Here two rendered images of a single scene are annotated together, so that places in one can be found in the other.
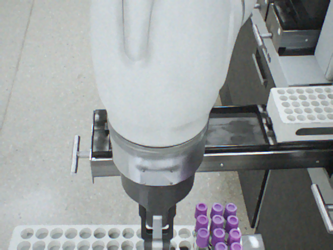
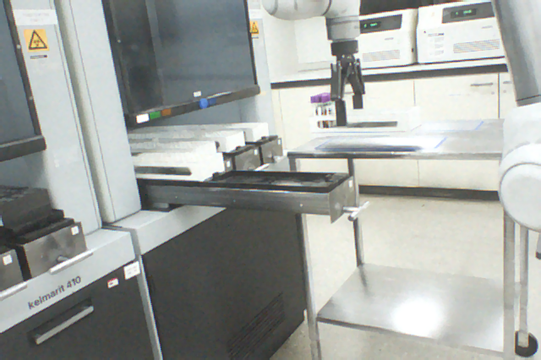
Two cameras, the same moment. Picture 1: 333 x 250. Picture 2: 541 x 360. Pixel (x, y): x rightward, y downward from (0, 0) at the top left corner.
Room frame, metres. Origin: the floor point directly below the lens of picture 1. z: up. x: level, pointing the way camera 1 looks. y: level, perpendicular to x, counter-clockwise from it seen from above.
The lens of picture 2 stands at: (1.51, 0.70, 1.11)
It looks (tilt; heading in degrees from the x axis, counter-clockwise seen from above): 15 degrees down; 219
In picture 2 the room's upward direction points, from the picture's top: 7 degrees counter-clockwise
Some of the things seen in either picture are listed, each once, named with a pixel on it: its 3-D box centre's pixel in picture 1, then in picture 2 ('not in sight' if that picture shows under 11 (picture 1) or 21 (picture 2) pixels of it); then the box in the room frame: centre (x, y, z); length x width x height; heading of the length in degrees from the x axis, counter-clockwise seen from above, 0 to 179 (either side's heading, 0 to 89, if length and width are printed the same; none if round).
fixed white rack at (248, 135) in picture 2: not in sight; (227, 134); (0.23, -0.53, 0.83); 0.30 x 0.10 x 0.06; 96
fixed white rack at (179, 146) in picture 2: not in sight; (170, 154); (0.54, -0.50, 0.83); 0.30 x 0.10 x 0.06; 96
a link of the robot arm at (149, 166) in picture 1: (158, 134); (342, 30); (0.30, 0.01, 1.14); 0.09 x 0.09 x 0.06
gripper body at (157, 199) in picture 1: (157, 184); (345, 57); (0.30, 0.01, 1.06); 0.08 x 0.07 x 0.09; 2
